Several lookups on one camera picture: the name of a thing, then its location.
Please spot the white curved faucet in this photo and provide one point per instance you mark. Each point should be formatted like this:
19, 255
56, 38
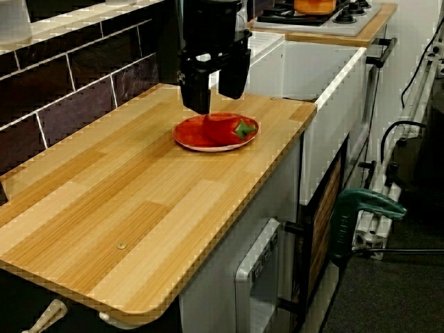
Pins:
243, 21

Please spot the plain white jar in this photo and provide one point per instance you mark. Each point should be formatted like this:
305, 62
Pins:
14, 17

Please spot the white toy sink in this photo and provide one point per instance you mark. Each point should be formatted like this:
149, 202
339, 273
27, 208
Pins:
312, 86

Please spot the black upright panel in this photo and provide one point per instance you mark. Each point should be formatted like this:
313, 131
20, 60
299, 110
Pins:
168, 41

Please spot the orange pot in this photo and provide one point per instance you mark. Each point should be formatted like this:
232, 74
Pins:
314, 6

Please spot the green clamp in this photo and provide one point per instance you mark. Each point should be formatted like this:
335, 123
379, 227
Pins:
364, 204

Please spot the red round plate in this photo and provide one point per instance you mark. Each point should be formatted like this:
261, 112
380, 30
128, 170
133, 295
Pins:
190, 137

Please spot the wooden door black frame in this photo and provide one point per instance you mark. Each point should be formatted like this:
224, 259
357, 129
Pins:
324, 222

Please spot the white shelf ledge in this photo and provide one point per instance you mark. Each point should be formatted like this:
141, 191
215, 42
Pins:
69, 24

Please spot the white kitchen cabinet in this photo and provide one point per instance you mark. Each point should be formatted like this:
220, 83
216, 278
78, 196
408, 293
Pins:
215, 270

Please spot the aluminium frame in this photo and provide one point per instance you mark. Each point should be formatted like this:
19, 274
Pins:
409, 114

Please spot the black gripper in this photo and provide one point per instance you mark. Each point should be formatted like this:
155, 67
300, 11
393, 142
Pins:
211, 48

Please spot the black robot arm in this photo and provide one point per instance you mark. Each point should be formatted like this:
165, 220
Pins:
211, 10

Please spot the grey stove top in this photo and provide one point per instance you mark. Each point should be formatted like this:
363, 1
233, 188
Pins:
312, 24

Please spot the white dishwasher door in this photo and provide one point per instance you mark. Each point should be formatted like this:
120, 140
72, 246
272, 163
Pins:
256, 277

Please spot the black stove knob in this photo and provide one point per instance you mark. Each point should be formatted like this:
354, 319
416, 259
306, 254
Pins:
362, 3
344, 15

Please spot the red toy pepper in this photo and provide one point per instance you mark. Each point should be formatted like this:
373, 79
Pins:
225, 132

